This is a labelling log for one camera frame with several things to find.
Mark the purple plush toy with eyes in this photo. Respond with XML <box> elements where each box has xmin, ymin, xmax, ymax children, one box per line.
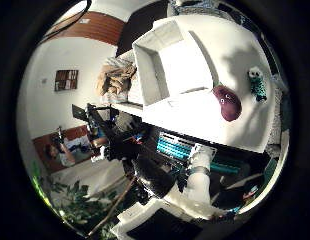
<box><xmin>212</xmin><ymin>84</ymin><xmax>243</xmax><ymax>123</ymax></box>

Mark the teal and white plush toy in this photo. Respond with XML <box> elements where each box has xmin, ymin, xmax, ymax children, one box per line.
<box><xmin>247</xmin><ymin>66</ymin><xmax>269</xmax><ymax>103</ymax></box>

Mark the white rectangular container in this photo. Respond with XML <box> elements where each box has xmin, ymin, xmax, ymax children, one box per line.
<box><xmin>132</xmin><ymin>18</ymin><xmax>217</xmax><ymax>108</ymax></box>

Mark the teal rack with bars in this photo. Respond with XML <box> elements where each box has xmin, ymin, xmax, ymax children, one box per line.
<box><xmin>156</xmin><ymin>132</ymin><xmax>218</xmax><ymax>162</ymax></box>

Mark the thin wooden stick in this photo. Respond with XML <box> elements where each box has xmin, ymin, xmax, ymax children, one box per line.
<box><xmin>87</xmin><ymin>175</ymin><xmax>137</xmax><ymax>238</ymax></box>

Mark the green leafy plant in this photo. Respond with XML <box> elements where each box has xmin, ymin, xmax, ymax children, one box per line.
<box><xmin>31</xmin><ymin>163</ymin><xmax>119</xmax><ymax>239</ymax></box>

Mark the person in light shirt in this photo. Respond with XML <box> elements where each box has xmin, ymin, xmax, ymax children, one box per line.
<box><xmin>44</xmin><ymin>125</ymin><xmax>79</xmax><ymax>168</ymax></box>

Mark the dark door panel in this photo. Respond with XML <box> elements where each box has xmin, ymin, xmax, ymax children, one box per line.
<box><xmin>115</xmin><ymin>0</ymin><xmax>170</xmax><ymax>57</ymax></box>

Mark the black camera tripod stand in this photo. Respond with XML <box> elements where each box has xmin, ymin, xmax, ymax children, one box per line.
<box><xmin>71</xmin><ymin>102</ymin><xmax>112</xmax><ymax>143</ymax></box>

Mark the dark framed wall picture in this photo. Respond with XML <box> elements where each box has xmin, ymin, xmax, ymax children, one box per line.
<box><xmin>54</xmin><ymin>69</ymin><xmax>80</xmax><ymax>92</ymax></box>

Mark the black cable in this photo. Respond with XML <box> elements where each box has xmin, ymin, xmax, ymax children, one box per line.
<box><xmin>37</xmin><ymin>0</ymin><xmax>93</xmax><ymax>45</ymax></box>

